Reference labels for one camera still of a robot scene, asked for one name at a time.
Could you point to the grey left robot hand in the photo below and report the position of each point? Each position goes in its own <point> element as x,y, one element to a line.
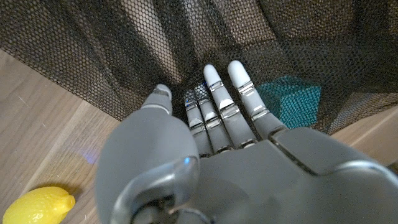
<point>248,180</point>

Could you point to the teal toy block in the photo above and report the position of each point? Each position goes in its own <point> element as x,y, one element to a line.
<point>295,102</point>

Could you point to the dark mesh netting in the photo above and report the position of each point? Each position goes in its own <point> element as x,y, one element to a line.
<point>93,56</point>

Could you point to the yellow toy lemon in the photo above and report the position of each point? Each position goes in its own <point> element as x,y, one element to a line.
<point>37,207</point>

